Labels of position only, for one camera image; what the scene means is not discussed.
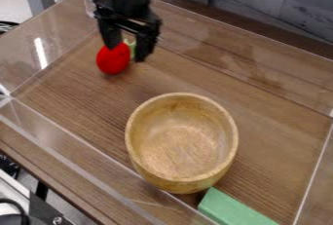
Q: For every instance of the clear acrylic tray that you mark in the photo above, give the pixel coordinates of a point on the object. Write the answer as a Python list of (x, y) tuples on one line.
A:
[(63, 114)]

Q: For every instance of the black clamp with cable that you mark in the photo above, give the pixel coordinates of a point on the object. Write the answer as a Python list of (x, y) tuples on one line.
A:
[(37, 213)]

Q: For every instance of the wooden bowl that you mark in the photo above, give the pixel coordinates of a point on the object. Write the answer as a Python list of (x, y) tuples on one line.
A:
[(180, 139)]

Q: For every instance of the red felt fruit green leaf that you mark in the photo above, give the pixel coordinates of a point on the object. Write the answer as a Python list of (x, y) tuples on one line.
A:
[(112, 60)]

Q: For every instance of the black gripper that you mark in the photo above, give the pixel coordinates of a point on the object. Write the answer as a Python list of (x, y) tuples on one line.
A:
[(142, 21)]

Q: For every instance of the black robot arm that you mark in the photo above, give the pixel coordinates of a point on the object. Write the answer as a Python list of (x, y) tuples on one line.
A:
[(127, 6)]

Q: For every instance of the green block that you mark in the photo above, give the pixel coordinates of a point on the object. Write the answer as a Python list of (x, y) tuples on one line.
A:
[(229, 212)]

